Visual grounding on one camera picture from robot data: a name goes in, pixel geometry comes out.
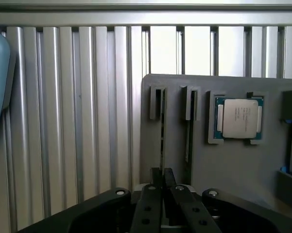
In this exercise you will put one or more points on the blue grey rounded cover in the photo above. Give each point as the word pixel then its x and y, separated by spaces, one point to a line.
pixel 0 80

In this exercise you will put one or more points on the aluminium table edge rail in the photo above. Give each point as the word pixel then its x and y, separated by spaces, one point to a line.
pixel 145 18

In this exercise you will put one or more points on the silver CPU with green edge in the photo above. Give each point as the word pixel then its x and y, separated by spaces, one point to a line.
pixel 239 119

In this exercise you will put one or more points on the dark RAM stick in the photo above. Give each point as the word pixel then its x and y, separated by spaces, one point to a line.
pixel 190 136

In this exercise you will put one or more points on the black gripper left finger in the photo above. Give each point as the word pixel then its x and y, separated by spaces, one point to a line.
pixel 147 211

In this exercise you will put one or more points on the grey parts rack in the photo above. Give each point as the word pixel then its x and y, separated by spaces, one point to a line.
pixel 233 165

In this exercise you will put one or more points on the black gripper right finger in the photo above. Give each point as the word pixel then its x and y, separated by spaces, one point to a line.
pixel 184 211

